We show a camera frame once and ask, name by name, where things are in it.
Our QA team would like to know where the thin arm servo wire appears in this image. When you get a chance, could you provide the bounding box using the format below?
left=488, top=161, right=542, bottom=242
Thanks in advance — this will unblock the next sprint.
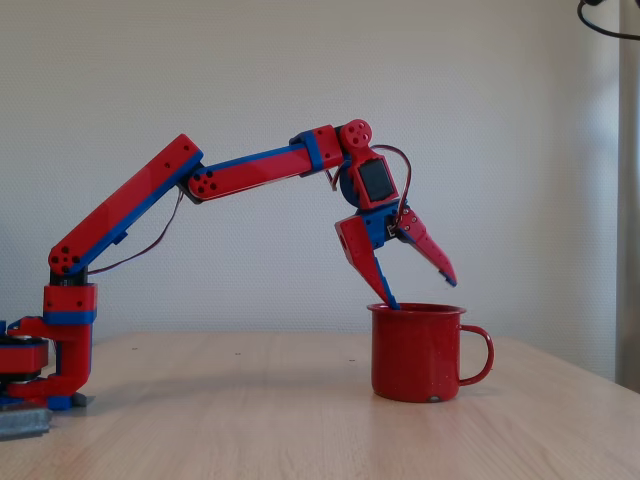
left=86, top=185, right=183, bottom=275

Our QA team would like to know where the gripper servo wire loop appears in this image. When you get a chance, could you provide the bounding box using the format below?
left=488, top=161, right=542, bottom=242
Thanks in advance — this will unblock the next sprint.
left=372, top=144, right=415, bottom=229

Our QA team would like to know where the black hanging cable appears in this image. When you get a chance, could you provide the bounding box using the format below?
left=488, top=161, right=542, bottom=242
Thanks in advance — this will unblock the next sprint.
left=576, top=0, right=640, bottom=42

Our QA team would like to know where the grey metal table clamp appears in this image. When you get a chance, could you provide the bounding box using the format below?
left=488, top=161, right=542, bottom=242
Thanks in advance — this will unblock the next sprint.
left=0, top=407, right=54, bottom=443

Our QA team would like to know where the red enamel mug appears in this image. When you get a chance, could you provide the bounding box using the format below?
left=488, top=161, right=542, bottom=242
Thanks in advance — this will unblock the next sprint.
left=366, top=302, right=496, bottom=404

